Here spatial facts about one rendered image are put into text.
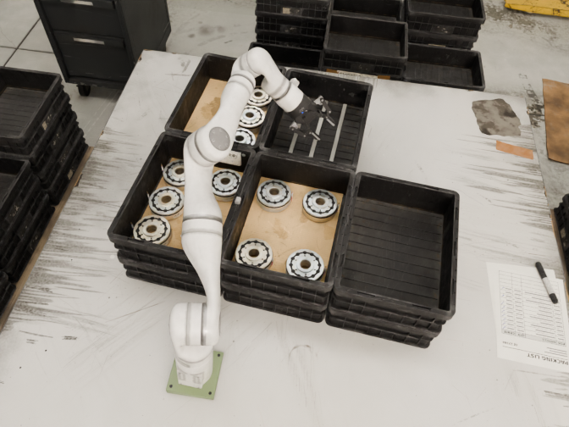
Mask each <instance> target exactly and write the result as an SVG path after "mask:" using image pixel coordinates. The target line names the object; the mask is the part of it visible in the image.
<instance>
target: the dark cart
mask: <svg viewBox="0 0 569 427"><path fill-rule="evenodd" d="M33 2H34V4H35V6H36V10H37V13H38V14H39V17H40V19H41V22H42V25H43V27H44V30H45V32H46V34H47V38H48V40H49V42H50V44H51V47H52V50H53V52H54V55H55V57H56V59H57V62H58V66H59V68H60V70H61V72H62V75H63V77H64V80H65V82H66V83H72V84H78V85H77V87H78V90H79V94H80V95H81V96H86V97H87V96H89V94H90V91H91V86H97V87H104V88H111V89H118V90H124V87H125V85H126V83H127V81H128V79H129V78H130V75H131V73H132V71H133V69H134V67H135V65H136V63H137V61H138V59H139V57H140V56H141V53H142V51H143V49H147V50H154V51H161V52H166V42H167V40H168V37H169V35H170V33H171V25H170V19H169V14H168V5H167V0H33Z"/></svg>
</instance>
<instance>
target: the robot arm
mask: <svg viewBox="0 0 569 427"><path fill-rule="evenodd" d="M259 75H264V76H265V77H264V78H263V80H262V84H261V87H262V89H263V90H264V91H265V92H266V93H267V94H268V95H269V96H270V97H271V98H272V99H273V100H274V101H275V102H276V103H277V104H278V105H279V106H280V107H281V108H282V109H283V110H284V111H285V112H286V113H287V114H288V115H289V116H291V117H292V118H293V119H294V122H293V123H292V124H289V127H290V130H291V131H293V132H295V133H296V134H298V135H300V136H302V137H306V136H307V135H310V136H312V137H313V138H314V139H315V140H317V139H319V140H320V139H321V138H320V137H319V135H318V134H317V133H316V132H314V131H313V130H311V128H310V126H309V124H310V123H311V122H312V120H313V119H315V118H317V117H319V118H324V119H326V120H327V121H328V122H329V123H330V124H331V125H332V126H333V127H334V120H333V119H332V118H331V117H330V116H329V114H331V112H332V111H331V109H330V108H329V106H328V104H327V103H326V102H325V100H324V99H323V97H322V96H321V95H319V96H318V99H317V100H315V101H313V100H311V99H309V98H308V97H307V96H306V95H305V94H304V93H303V92H302V91H301V90H300V89H299V88H298V85H299V81H298V80H297V79H296V78H293V79H292V80H291V81H289V80H287V79H286V78H285V77H284V76H283V75H282V74H281V73H280V71H279V69H278V67H277V66H276V64H275V62H274V61H273V59H272V58H271V56H270V54H269V53H268V52H267V51H266V50H265V49H263V48H261V47H254V48H253V49H251V50H250V51H248V52H247V53H244V54H243V55H241V56H240V57H238V58H237V59H236V61H235V63H234V65H233V68H232V72H231V77H230V78H229V81H228V82H227V84H226V86H225V88H224V90H223V92H222V95H221V99H220V107H219V109H218V112H217V113H216V114H215V115H214V116H213V118H212V119H211V120H210V121H209V122H208V123H207V124H206V125H204V126H202V127H201V128H199V129H198V130H196V131H195V132H193V133H192V134H190V135H189V136H188V137H187V139H186V140H185V145H184V169H185V195H184V213H183V221H182V234H181V244H182V247H183V249H184V251H185V254H186V256H187V257H188V259H189V260H190V261H191V263H192V265H193V267H194V268H195V270H196V272H197V273H198V275H199V277H200V279H201V281H202V284H203V286H204V289H205V292H206V295H207V301H206V302H204V303H202V302H178V303H176V304H175V305H174V306H173V308H172V310H171V313H170V315H169V324H168V327H169V334H170V337H171V341H172V344H173V347H174V355H175V362H176V368H177V375H178V382H179V384H181V385H188V386H192V387H195V388H198V389H199V388H200V389H201V388H202V386H203V384H205V383H206V382H207V381H208V380H209V379H210V377H211V375H212V372H213V346H214V345H216V344H217V343H218V340H219V337H220V333H221V302H220V264H221V250H222V235H223V216H222V213H221V210H220V208H219V205H218V203H217V201H216V199H215V196H214V195H213V188H212V180H213V166H214V165H215V164H216V163H218V162H220V161H222V160H223V159H225V158H226V157H227V156H228V155H229V153H230V151H231V148H232V146H233V143H234V139H235V134H236V131H237V128H238V125H239V122H240V117H241V115H242V113H243V111H244V108H245V106H246V104H247V102H248V101H249V99H250V97H251V94H252V93H253V91H254V88H255V85H256V82H255V79H254V78H256V77H258V76H259ZM317 104H319V105H323V106H324V107H325V109H326V110H325V112H324V111H321V110H320V109H317ZM297 124H304V125H305V127H306V130H302V129H300V128H298V126H297Z"/></svg>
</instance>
